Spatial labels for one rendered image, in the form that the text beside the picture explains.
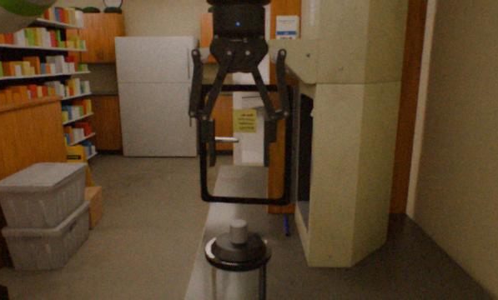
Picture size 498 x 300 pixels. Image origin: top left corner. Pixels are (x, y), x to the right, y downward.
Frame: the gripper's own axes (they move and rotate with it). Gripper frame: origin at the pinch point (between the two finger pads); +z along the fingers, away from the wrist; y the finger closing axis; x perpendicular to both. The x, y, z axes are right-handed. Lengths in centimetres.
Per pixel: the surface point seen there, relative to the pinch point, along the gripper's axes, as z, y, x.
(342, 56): -13.8, -22.4, -33.2
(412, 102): 1, -55, -70
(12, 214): 90, 162, -186
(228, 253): 15.9, 1.5, 3.8
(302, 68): -11.0, -13.4, -33.1
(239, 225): 12.4, -0.1, 1.1
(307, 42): -16.7, -14.3, -33.2
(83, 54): -21, 257, -553
